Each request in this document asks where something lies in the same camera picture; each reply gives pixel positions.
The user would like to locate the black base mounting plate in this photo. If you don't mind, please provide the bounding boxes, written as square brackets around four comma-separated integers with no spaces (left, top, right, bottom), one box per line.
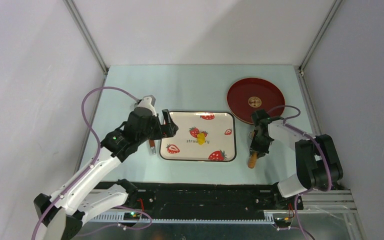
[94,181,304,221]

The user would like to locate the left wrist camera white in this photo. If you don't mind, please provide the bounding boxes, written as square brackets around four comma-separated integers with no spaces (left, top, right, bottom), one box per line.
[134,95,158,116]

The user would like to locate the yellow dough piece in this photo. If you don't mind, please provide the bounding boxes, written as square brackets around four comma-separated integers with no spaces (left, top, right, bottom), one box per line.
[196,132,206,145]

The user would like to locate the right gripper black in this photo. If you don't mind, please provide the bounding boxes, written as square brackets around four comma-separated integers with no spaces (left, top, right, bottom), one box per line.
[249,129,272,158]

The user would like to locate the round red plate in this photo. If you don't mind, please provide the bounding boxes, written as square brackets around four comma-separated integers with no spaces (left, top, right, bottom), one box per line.
[226,77,286,125]

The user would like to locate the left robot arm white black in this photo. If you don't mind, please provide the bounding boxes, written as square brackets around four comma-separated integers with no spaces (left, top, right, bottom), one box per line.
[33,106,179,240]

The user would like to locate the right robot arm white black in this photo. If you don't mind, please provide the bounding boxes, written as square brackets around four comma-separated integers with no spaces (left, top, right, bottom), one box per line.
[247,109,343,209]

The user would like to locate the metal scraper wooden handle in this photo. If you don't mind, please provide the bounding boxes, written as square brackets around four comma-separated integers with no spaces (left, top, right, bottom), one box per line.
[148,139,157,155]

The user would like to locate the strawberry pattern white tray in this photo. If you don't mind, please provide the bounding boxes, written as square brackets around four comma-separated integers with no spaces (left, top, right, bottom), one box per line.
[159,111,237,162]

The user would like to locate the aluminium frame rail front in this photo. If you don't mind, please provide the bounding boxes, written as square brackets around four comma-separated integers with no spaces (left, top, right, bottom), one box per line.
[88,190,357,225]

